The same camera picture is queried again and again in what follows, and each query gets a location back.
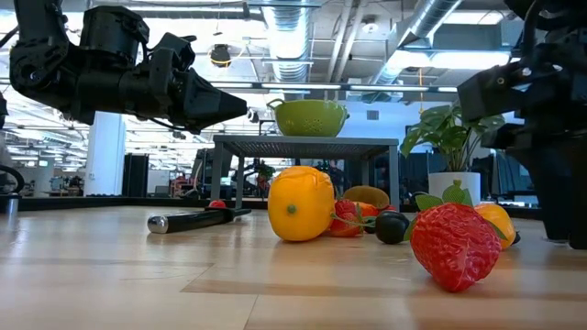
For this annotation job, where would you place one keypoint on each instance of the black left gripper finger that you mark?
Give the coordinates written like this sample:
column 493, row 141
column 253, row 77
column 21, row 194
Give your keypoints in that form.
column 201, row 131
column 208, row 106

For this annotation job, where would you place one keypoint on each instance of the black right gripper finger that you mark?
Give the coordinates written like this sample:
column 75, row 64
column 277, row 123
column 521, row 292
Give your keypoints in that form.
column 557, row 197
column 579, row 201

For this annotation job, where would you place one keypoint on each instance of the brown toy kiwi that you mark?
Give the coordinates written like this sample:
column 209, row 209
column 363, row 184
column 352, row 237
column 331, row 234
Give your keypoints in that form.
column 367, row 196

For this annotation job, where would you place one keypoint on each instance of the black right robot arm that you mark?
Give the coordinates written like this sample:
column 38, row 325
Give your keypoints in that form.
column 559, row 27

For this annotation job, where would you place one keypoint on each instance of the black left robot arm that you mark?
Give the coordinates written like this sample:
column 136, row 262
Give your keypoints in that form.
column 46, row 64

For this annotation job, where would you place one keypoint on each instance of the long yellow toy fruit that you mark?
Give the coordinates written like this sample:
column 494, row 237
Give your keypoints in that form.
column 300, row 206

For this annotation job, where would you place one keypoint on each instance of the small orange toy fruit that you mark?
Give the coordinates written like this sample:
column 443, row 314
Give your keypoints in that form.
column 369, row 210

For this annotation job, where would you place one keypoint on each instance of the black ceiling device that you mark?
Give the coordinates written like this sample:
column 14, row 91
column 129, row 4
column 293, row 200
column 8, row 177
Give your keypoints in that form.
column 221, row 55

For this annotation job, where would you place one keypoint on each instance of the small black toy berry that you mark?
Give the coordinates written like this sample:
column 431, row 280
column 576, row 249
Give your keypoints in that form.
column 517, row 238

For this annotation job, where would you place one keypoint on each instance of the dark machine with red parts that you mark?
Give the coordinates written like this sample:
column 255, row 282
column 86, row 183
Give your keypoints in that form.
column 259, row 176

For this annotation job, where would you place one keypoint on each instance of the small red toy tomato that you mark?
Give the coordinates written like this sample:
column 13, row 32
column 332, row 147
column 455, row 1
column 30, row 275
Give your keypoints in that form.
column 217, row 204

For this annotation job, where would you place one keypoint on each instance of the black cabinet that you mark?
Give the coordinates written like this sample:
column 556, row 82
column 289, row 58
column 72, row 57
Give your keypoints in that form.
column 135, row 174

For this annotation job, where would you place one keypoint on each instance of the white building column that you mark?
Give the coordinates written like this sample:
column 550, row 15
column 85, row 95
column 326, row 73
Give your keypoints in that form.
column 105, row 156

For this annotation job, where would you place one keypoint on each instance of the large plant in white pot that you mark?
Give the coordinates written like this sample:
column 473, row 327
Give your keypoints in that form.
column 454, row 137

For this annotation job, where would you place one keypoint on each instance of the green colander bowl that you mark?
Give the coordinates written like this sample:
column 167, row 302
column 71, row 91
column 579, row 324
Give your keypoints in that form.
column 309, row 118

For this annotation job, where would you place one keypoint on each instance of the grey perforated metal stand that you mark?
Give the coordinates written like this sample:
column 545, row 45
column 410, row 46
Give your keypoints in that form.
column 302, row 146

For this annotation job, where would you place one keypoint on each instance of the large toy strawberry with leaves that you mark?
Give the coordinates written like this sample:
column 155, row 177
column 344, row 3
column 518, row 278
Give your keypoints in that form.
column 454, row 247

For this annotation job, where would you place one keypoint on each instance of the yellow ceiling pendant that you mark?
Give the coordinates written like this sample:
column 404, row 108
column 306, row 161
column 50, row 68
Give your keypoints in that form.
column 421, row 107

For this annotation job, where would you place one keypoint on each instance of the black round wheel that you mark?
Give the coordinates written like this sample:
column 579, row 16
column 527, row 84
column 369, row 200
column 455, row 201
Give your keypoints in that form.
column 21, row 179

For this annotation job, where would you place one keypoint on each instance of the large black toy grape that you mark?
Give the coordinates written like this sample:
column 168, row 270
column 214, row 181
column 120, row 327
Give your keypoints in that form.
column 392, row 227

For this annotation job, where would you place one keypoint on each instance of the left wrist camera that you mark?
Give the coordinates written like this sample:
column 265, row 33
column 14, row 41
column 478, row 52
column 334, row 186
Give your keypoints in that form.
column 176, row 48

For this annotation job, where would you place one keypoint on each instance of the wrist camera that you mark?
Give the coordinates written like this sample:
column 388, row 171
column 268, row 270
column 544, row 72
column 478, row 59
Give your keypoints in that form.
column 509, row 89
column 176, row 48

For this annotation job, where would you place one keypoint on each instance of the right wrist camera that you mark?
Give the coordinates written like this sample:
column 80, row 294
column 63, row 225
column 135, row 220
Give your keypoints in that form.
column 509, row 89

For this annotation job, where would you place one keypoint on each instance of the silver ceiling duct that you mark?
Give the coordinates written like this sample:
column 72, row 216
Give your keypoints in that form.
column 289, row 41

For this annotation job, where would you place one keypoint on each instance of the black aluminium table frame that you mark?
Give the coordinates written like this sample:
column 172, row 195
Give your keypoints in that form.
column 91, row 202

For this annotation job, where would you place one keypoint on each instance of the grey wall vent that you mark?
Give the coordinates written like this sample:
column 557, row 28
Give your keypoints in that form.
column 372, row 115

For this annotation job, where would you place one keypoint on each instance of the silver metal post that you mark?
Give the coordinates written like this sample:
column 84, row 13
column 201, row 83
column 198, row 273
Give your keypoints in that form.
column 9, row 204

